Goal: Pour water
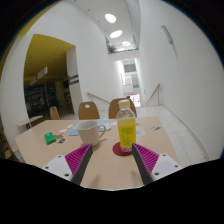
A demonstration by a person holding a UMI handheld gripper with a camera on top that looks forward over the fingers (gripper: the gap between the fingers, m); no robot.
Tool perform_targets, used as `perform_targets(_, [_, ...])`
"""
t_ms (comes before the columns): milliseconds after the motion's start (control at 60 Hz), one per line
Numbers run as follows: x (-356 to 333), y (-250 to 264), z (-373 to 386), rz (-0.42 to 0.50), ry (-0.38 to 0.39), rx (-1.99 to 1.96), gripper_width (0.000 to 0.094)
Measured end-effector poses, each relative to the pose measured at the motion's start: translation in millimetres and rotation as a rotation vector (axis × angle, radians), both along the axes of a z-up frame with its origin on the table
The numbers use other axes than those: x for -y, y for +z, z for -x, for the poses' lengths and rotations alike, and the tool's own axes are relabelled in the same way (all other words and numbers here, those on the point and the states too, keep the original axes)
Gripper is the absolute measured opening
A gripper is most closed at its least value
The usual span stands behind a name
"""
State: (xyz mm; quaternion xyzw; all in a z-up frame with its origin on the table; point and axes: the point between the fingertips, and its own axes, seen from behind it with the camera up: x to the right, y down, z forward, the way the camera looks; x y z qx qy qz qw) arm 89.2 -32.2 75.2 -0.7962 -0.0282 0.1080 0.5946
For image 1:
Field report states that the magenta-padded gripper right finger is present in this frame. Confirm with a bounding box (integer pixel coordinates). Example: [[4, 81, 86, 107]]
[[130, 142, 184, 186]]

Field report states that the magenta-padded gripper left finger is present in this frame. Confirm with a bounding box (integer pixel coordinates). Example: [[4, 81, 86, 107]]
[[41, 143, 94, 186]]

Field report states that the yellow drink bottle cream cap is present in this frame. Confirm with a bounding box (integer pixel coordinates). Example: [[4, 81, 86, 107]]
[[115, 99, 138, 153]]

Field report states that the small green box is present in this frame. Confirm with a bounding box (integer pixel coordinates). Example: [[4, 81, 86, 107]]
[[43, 131, 58, 146]]

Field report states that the beige ceramic mug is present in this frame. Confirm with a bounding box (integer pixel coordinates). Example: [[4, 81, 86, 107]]
[[76, 120, 107, 147]]

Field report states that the flat round red coaster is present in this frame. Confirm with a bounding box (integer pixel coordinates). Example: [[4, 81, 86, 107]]
[[112, 141, 134, 157]]

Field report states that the wooden chair with metal legs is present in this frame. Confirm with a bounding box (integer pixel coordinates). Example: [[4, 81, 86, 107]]
[[1, 131, 19, 160]]

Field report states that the wooden chair with oval hole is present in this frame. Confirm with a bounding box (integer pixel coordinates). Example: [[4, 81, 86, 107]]
[[49, 106, 61, 121], [108, 97, 138, 120], [77, 101, 101, 121]]

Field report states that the light wooden side table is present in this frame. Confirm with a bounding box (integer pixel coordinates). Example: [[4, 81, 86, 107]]
[[17, 114, 44, 130]]

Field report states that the blue illustrated paper mat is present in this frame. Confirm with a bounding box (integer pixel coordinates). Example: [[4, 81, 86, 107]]
[[68, 118, 112, 137]]

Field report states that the shop shelf unit with goods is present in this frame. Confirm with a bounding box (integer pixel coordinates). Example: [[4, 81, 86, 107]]
[[23, 83, 58, 118]]

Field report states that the wooden stair handrail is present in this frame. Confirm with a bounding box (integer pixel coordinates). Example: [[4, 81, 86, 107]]
[[86, 92, 111, 105], [143, 83, 162, 108]]

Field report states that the grey strip pillar sign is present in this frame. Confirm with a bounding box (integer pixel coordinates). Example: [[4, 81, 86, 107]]
[[67, 74, 80, 85]]

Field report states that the red and white hanging sign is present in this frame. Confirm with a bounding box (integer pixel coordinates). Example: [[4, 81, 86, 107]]
[[29, 66, 49, 87]]

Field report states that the glass balcony railing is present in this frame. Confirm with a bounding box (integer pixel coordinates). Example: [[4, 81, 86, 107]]
[[105, 34, 139, 54]]

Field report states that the green potted plant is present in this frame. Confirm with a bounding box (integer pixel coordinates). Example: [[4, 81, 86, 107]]
[[106, 43, 118, 54]]

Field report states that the group of oval ceiling lights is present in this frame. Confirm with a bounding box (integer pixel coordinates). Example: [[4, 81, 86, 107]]
[[104, 13, 133, 48]]

